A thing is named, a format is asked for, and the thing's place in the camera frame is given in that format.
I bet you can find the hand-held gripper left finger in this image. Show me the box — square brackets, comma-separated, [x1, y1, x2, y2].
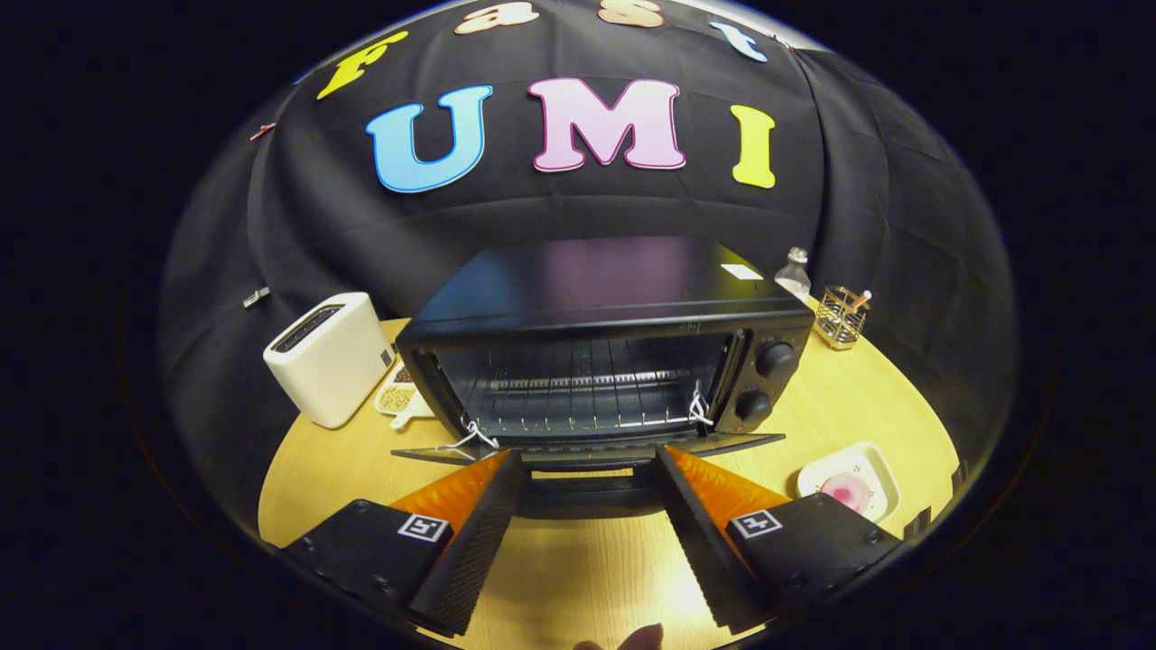
[280, 449, 526, 638]

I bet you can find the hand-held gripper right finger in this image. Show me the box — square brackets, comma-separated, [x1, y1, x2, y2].
[656, 444, 904, 633]

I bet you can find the pink round food slice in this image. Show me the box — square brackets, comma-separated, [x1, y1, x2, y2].
[820, 471, 872, 514]

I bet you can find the cream square plate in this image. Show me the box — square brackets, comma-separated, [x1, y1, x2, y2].
[797, 441, 901, 525]

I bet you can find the clear bottle with white label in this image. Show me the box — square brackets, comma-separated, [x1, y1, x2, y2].
[774, 246, 812, 303]

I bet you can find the black toaster oven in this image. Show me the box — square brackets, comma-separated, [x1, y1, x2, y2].
[391, 237, 816, 520]

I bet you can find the metal oven rack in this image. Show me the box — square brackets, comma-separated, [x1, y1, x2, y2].
[465, 366, 716, 436]

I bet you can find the metal wire basket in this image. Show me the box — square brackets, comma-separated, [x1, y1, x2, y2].
[815, 285, 870, 351]

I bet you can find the white toaster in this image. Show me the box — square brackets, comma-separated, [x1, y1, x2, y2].
[263, 292, 398, 430]

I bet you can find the small patterned board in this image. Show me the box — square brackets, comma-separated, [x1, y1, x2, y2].
[373, 361, 436, 430]

